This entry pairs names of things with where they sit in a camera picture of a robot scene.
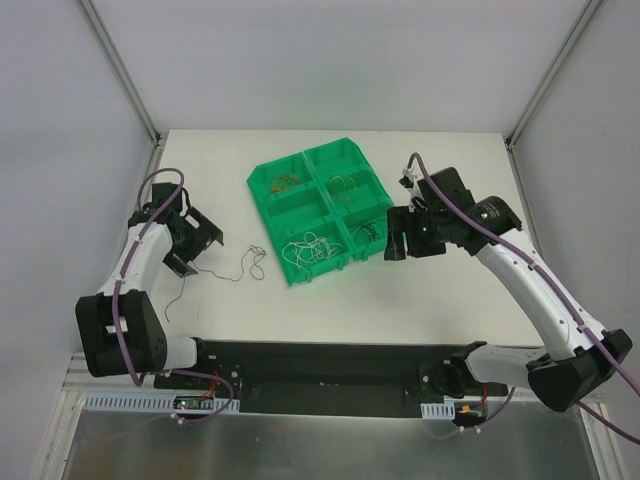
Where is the grey black striped wire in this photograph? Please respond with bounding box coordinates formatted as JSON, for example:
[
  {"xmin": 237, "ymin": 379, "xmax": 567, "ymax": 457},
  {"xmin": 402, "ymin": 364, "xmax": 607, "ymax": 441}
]
[{"xmin": 164, "ymin": 243, "xmax": 268, "ymax": 323}]

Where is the orange wire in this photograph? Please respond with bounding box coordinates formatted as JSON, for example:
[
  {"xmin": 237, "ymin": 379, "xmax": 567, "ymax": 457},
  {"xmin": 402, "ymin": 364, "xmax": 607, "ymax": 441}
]
[{"xmin": 326, "ymin": 175, "xmax": 359, "ymax": 207}]

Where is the white wire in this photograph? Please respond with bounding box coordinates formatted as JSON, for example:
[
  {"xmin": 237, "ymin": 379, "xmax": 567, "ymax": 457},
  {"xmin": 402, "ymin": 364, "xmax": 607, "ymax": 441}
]
[
  {"xmin": 294, "ymin": 230, "xmax": 346, "ymax": 268},
  {"xmin": 278, "ymin": 236, "xmax": 311, "ymax": 271}
]

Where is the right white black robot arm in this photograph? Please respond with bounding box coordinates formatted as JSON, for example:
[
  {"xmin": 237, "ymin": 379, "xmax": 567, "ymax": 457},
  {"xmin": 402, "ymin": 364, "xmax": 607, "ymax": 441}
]
[{"xmin": 384, "ymin": 167, "xmax": 633, "ymax": 412}]

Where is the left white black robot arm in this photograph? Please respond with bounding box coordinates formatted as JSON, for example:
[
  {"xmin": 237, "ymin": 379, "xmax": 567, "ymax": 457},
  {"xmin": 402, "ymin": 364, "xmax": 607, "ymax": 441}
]
[{"xmin": 75, "ymin": 182, "xmax": 224, "ymax": 389}]

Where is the green plastic bin right column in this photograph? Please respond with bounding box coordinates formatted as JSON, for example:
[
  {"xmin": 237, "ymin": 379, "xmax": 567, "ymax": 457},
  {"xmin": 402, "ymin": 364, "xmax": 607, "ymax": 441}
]
[{"xmin": 303, "ymin": 138, "xmax": 394, "ymax": 261}]

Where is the green plastic bin column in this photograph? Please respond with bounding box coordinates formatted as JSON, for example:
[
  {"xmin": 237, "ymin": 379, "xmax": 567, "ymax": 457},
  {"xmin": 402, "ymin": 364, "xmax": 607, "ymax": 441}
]
[
  {"xmin": 303, "ymin": 138, "xmax": 394, "ymax": 261},
  {"xmin": 247, "ymin": 152, "xmax": 350, "ymax": 286}
]

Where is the green plastic bin left column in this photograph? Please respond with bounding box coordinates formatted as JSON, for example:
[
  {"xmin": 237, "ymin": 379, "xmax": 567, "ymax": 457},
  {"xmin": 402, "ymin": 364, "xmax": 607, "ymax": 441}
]
[{"xmin": 247, "ymin": 152, "xmax": 350, "ymax": 286}]

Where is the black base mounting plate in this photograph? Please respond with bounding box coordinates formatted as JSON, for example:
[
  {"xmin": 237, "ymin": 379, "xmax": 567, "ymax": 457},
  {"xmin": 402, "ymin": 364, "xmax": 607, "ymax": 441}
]
[{"xmin": 154, "ymin": 340, "xmax": 460, "ymax": 418}]

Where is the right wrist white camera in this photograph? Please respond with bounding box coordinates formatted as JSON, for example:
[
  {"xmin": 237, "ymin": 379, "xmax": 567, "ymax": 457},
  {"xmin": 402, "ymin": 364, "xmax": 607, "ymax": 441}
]
[{"xmin": 399, "ymin": 168, "xmax": 422, "ymax": 210}]

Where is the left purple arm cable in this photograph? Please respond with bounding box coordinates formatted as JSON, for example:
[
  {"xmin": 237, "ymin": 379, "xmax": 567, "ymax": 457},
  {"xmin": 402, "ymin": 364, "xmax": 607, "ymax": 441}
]
[{"xmin": 79, "ymin": 168, "xmax": 236, "ymax": 441}]

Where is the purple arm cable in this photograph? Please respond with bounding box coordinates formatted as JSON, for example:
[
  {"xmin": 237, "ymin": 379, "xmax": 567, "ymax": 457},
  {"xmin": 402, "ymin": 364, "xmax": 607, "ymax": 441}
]
[
  {"xmin": 407, "ymin": 152, "xmax": 640, "ymax": 441},
  {"xmin": 79, "ymin": 168, "xmax": 236, "ymax": 441}
]

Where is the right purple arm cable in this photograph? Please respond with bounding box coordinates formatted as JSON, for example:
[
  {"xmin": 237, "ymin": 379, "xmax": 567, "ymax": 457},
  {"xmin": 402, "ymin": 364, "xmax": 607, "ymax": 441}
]
[{"xmin": 407, "ymin": 152, "xmax": 640, "ymax": 441}]

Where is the aluminium frame rail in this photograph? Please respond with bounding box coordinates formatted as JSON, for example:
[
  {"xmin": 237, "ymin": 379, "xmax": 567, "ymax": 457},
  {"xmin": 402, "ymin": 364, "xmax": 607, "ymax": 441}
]
[{"xmin": 62, "ymin": 352, "xmax": 165, "ymax": 392}]

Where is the left white cable duct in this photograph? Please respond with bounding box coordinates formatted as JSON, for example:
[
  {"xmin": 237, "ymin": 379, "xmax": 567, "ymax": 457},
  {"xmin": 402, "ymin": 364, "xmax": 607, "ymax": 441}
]
[{"xmin": 84, "ymin": 393, "xmax": 240, "ymax": 415}]

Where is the white cable duct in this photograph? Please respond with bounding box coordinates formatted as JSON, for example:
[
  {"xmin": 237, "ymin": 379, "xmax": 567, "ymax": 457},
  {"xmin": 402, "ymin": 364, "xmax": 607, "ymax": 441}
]
[
  {"xmin": 84, "ymin": 393, "xmax": 240, "ymax": 415},
  {"xmin": 420, "ymin": 400, "xmax": 456, "ymax": 421}
]

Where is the right white cable duct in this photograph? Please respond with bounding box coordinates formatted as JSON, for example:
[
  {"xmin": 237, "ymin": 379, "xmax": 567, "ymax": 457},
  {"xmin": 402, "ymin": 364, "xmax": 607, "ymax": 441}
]
[{"xmin": 420, "ymin": 400, "xmax": 456, "ymax": 421}]

